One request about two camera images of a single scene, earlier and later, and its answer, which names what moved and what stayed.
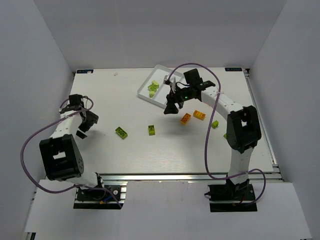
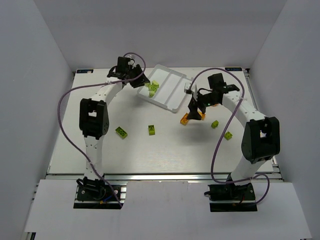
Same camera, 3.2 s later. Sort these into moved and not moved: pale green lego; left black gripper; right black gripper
Moved: right black gripper; left black gripper
Not moved: pale green lego
